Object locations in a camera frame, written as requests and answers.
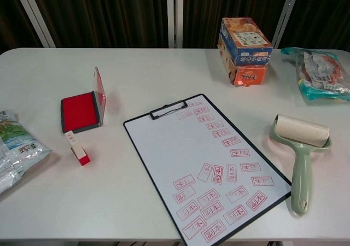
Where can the white and red stamp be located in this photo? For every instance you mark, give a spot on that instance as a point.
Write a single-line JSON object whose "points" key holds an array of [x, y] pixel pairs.
{"points": [[80, 153]]}

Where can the black clipboard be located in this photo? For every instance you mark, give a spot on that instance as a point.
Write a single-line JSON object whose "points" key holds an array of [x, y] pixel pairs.
{"points": [[152, 115]]}

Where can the white paper with red stamps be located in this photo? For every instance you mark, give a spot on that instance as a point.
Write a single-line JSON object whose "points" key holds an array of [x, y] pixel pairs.
{"points": [[169, 147]]}

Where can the orange snack box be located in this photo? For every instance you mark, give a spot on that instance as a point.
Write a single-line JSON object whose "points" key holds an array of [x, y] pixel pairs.
{"points": [[250, 77]]}

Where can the blue snack box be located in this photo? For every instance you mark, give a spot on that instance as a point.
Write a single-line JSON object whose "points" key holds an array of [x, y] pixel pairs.
{"points": [[246, 43]]}

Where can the dark pleated curtain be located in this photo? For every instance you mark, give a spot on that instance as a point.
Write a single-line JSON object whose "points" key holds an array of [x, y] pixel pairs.
{"points": [[109, 11]]}

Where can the green lint roller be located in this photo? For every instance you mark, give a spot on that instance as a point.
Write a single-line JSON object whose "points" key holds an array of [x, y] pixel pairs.
{"points": [[300, 175]]}

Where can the teal plastic snack bag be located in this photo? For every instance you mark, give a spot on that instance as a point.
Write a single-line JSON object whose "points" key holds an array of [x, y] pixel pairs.
{"points": [[320, 73]]}

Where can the silver green snack bag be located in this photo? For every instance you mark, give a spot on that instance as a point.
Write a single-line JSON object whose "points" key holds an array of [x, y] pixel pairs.
{"points": [[13, 147]]}

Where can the white upright frame post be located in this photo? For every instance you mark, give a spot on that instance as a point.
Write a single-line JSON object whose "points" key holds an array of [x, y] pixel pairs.
{"points": [[174, 16]]}

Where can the white slanted frame bar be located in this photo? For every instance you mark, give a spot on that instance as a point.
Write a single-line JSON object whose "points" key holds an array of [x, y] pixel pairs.
{"points": [[287, 13], [34, 16]]}

